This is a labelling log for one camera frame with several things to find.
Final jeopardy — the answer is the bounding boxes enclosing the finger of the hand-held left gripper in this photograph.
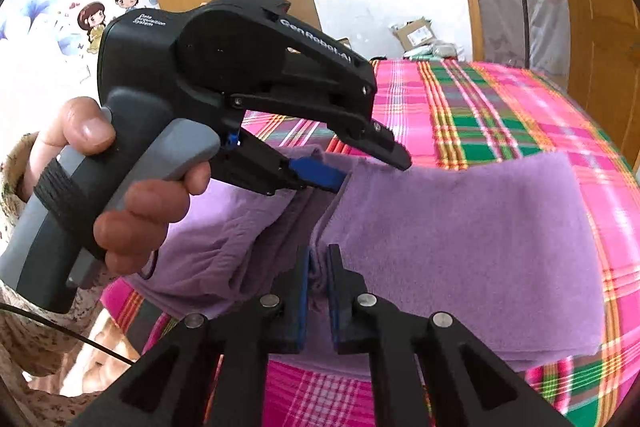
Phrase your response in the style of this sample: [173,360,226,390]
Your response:
[210,134,348,198]
[231,93,413,172]

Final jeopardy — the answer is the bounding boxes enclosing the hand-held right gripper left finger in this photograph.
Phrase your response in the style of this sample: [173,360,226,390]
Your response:
[72,246,312,427]

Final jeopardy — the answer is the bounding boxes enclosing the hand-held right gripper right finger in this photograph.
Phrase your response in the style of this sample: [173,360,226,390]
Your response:
[326,244,576,427]

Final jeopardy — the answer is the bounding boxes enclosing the purple fleece pants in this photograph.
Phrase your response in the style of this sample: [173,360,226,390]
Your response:
[122,146,603,375]

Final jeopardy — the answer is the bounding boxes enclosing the person's left hand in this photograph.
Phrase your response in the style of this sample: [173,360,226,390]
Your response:
[20,97,212,276]

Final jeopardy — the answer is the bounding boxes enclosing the brown cardboard box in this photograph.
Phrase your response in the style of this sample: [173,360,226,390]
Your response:
[391,18,436,52]

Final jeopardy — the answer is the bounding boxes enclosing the grey plastic parcel bag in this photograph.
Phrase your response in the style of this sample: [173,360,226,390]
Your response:
[427,39,461,58]

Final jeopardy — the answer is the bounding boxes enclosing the pink green plaid bedsheet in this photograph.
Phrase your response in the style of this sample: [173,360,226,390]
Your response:
[100,59,640,427]

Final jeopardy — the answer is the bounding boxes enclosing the beige blanket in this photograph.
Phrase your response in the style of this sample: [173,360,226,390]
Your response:
[60,307,143,400]

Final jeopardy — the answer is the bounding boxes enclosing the wooden door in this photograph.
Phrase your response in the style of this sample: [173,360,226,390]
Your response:
[542,0,640,168]

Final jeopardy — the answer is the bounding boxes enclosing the floral garment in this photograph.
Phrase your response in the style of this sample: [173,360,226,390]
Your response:
[15,377,108,427]

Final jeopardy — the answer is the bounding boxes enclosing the cartoon couple wall sticker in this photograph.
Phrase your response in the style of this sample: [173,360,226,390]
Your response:
[0,0,158,58]

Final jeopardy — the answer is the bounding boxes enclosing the black cable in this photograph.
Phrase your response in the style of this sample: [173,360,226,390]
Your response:
[0,302,138,364]

